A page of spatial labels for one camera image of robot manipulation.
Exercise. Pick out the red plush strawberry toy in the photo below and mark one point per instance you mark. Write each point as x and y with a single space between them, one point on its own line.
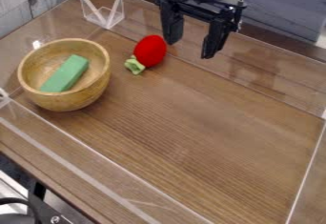
147 55

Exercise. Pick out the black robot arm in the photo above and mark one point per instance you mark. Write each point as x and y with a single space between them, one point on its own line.
222 14

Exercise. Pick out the black metal table clamp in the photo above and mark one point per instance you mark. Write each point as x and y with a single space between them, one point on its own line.
49 216

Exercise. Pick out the green rectangular block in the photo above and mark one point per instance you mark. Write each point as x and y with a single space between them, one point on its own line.
67 75

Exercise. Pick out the clear acrylic corner bracket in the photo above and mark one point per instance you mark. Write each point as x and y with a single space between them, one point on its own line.
105 17

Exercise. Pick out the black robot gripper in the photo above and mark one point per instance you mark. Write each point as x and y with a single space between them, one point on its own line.
223 14

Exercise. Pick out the brown wooden bowl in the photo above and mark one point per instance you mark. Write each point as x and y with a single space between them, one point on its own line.
44 60

